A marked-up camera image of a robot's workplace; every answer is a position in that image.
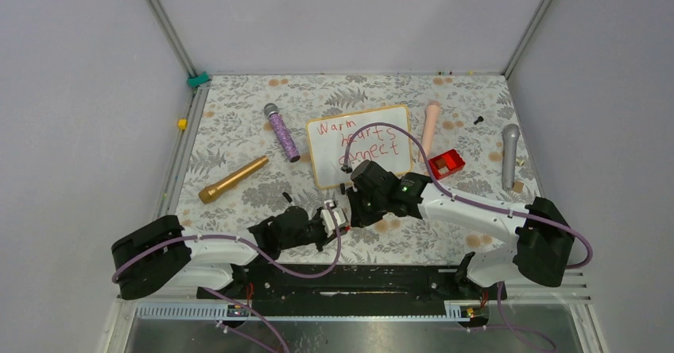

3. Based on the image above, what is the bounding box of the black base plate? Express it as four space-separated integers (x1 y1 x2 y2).
196 264 498 315

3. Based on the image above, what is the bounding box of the gold microphone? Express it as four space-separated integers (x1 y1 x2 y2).
198 156 269 204

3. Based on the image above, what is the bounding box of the white slotted cable duct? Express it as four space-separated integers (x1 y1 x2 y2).
134 301 471 322

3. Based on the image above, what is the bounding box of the teal corner clamp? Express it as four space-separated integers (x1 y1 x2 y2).
187 72 211 89

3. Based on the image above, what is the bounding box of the red small box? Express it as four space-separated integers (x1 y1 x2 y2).
429 149 466 180

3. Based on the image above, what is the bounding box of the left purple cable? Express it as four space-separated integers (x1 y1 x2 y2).
111 202 343 353

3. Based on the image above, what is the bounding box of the purple glitter microphone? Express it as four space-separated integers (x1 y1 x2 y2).
263 103 300 163

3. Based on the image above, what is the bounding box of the yellow framed whiteboard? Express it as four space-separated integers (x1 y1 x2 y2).
306 105 413 189

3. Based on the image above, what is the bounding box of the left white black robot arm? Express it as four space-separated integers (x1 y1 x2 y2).
111 203 349 300

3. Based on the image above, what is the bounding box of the floral table mat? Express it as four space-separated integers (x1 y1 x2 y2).
163 72 564 267

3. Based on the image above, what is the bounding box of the silver microphone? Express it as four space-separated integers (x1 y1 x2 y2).
502 123 521 191

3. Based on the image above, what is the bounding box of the purple cable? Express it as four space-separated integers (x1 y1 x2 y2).
111 202 343 353
341 122 594 353

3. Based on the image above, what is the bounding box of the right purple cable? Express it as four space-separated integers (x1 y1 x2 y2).
341 122 594 353

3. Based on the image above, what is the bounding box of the yellow small cube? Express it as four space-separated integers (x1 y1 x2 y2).
177 118 188 130

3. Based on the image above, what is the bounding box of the pink cylinder microphone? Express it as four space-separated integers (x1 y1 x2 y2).
421 100 442 157

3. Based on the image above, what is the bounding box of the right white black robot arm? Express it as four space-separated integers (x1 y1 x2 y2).
346 160 575 299

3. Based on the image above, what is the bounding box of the small wooden cube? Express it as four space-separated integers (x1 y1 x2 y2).
512 181 525 193

